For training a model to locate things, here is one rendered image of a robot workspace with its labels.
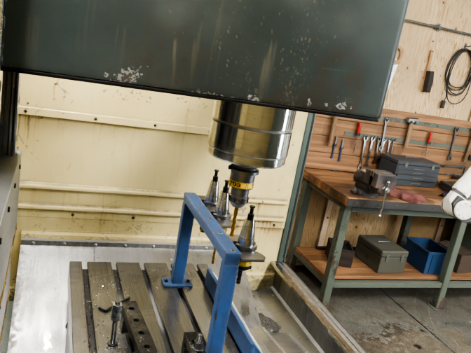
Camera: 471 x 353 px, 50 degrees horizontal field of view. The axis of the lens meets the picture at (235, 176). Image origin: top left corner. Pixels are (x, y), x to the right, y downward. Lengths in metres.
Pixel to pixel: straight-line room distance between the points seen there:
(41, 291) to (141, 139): 0.66
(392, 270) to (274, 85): 3.36
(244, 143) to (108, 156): 1.13
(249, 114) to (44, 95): 1.14
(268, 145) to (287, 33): 0.20
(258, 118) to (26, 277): 1.29
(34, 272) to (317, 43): 1.44
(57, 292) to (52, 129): 0.58
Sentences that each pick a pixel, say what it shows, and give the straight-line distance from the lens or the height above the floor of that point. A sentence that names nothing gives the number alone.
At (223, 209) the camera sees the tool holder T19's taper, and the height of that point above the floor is 1.24.
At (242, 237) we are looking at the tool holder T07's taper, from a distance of 1.31.
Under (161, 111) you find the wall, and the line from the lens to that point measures 1.98.
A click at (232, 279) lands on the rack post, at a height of 1.16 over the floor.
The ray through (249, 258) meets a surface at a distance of 1.27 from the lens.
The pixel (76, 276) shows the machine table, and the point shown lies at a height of 0.90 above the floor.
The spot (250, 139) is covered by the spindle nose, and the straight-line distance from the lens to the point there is 0.93.
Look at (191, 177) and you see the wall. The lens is 2.08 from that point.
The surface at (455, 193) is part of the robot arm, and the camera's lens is 2.18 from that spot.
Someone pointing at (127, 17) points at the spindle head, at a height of 1.72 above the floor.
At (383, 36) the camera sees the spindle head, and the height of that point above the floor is 1.77.
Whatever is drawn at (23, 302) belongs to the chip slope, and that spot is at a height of 0.74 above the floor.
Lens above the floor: 1.71
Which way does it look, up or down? 14 degrees down
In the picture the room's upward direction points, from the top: 10 degrees clockwise
